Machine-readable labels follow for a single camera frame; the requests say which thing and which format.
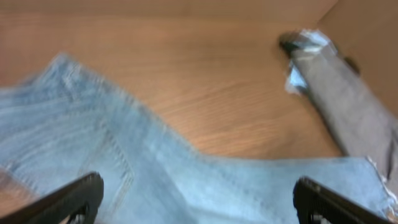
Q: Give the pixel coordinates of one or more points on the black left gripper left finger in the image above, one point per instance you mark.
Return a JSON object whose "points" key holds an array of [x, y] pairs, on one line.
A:
{"points": [[76, 202]]}

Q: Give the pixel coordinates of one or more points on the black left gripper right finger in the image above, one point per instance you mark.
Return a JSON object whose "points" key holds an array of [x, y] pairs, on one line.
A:
{"points": [[315, 203]]}

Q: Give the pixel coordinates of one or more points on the light blue denim jeans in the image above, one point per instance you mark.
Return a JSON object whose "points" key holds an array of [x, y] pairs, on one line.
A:
{"points": [[69, 121]]}

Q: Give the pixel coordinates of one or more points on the grey folded trousers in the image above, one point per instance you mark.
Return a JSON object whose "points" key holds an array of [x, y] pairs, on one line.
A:
{"points": [[361, 125]]}

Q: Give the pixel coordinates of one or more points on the light blue folded garment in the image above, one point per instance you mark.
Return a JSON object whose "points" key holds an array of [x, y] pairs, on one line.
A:
{"points": [[313, 43]]}

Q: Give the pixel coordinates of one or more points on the black folded garment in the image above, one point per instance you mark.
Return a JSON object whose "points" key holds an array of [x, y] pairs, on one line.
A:
{"points": [[289, 42]]}

